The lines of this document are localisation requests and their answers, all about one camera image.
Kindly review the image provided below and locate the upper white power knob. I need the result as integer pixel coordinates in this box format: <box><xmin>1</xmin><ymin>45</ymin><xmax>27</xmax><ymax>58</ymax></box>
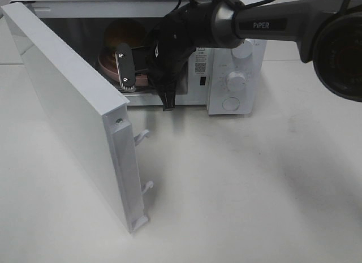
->
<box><xmin>231</xmin><ymin>40</ymin><xmax>253</xmax><ymax>59</ymax></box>

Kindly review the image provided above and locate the pink round plate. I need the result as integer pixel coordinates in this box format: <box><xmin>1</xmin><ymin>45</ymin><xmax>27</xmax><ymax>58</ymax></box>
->
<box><xmin>98</xmin><ymin>51</ymin><xmax>149</xmax><ymax>88</ymax></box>

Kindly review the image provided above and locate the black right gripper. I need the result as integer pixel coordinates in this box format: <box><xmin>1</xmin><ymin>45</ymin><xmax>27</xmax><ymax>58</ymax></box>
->
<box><xmin>115</xmin><ymin>22</ymin><xmax>189</xmax><ymax>111</ymax></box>

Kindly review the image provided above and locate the round white door button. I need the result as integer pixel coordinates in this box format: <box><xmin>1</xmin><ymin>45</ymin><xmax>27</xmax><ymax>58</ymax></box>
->
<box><xmin>222</xmin><ymin>97</ymin><xmax>240</xmax><ymax>111</ymax></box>

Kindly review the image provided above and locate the white timer knob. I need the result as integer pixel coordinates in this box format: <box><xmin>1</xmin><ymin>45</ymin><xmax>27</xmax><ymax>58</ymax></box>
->
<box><xmin>226</xmin><ymin>71</ymin><xmax>247</xmax><ymax>92</ymax></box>

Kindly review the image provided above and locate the toy hamburger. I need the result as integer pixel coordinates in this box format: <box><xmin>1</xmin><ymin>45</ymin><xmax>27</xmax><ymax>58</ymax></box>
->
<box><xmin>103</xmin><ymin>18</ymin><xmax>146</xmax><ymax>50</ymax></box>

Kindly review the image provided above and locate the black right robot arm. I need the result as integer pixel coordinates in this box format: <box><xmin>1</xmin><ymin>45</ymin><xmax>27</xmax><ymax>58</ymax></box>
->
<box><xmin>115</xmin><ymin>0</ymin><xmax>361</xmax><ymax>110</ymax></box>

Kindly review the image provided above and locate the white microwave door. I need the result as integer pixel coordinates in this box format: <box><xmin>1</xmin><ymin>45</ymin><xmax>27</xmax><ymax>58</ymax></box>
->
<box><xmin>2</xmin><ymin>3</ymin><xmax>153</xmax><ymax>232</ymax></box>

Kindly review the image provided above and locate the white microwave oven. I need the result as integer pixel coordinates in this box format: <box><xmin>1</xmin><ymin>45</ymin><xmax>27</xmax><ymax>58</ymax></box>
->
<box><xmin>9</xmin><ymin>0</ymin><xmax>266</xmax><ymax>115</ymax></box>

